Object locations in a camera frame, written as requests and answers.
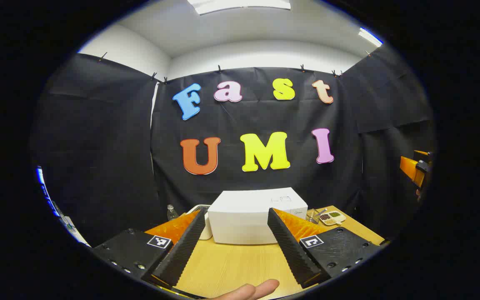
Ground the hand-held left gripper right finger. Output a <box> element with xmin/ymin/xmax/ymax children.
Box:
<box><xmin>267</xmin><ymin>207</ymin><xmax>384</xmax><ymax>289</ymax></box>

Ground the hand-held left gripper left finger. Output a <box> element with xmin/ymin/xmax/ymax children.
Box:
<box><xmin>92</xmin><ymin>207</ymin><xmax>207</xmax><ymax>290</ymax></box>

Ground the white microwave oven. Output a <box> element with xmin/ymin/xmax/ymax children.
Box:
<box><xmin>207</xmin><ymin>187</ymin><xmax>308</xmax><ymax>245</ymax></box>

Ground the white toaster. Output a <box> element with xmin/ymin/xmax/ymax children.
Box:
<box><xmin>187</xmin><ymin>204</ymin><xmax>214</xmax><ymax>241</ymax></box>

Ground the white divided spice dish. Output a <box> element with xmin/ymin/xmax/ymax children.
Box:
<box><xmin>319</xmin><ymin>210</ymin><xmax>347</xmax><ymax>226</ymax></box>

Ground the ceiling light panel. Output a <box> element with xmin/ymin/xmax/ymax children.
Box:
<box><xmin>357</xmin><ymin>27</ymin><xmax>383</xmax><ymax>48</ymax></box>
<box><xmin>187</xmin><ymin>0</ymin><xmax>291</xmax><ymax>16</ymax></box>

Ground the wire mesh basket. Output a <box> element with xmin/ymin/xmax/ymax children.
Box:
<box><xmin>306</xmin><ymin>208</ymin><xmax>328</xmax><ymax>225</ymax></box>

